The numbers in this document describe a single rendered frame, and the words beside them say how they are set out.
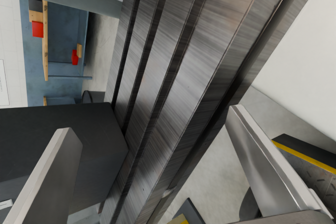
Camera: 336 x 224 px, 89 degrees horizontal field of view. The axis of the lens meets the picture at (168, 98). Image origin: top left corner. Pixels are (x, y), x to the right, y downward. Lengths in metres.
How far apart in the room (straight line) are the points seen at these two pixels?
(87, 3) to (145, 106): 0.41
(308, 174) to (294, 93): 0.56
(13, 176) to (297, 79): 0.33
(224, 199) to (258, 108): 0.74
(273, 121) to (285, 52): 0.97
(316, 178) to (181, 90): 0.63
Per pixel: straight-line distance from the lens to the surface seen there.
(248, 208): 0.65
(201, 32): 0.17
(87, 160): 0.29
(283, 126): 1.16
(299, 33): 0.22
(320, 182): 0.76
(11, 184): 0.29
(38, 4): 3.97
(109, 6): 0.61
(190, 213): 1.85
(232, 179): 1.42
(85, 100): 2.28
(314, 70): 0.21
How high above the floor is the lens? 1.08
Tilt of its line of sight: 38 degrees down
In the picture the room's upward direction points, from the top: 93 degrees counter-clockwise
